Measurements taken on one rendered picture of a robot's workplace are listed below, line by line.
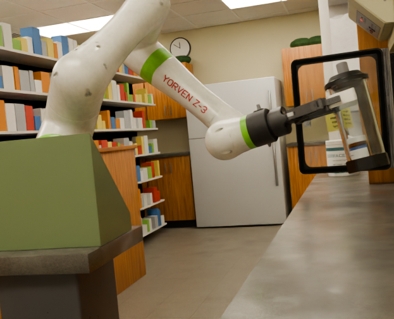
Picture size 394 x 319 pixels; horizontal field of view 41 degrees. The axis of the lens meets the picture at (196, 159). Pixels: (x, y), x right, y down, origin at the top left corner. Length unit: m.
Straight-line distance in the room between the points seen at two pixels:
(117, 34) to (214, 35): 6.05
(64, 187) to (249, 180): 5.46
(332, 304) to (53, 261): 0.64
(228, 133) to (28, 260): 0.60
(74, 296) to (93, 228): 0.16
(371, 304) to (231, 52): 6.75
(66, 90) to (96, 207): 0.28
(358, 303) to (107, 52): 0.88
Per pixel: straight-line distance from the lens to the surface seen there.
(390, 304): 0.67
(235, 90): 6.57
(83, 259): 1.11
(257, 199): 6.57
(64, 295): 1.22
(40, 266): 1.16
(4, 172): 1.24
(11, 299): 1.29
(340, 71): 1.37
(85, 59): 1.26
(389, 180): 1.92
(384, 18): 1.56
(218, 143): 1.41
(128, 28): 1.42
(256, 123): 1.38
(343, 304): 0.67
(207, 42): 7.43
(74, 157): 1.16
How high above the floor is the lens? 1.15
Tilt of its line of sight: 2 degrees down
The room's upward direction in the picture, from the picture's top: 5 degrees counter-clockwise
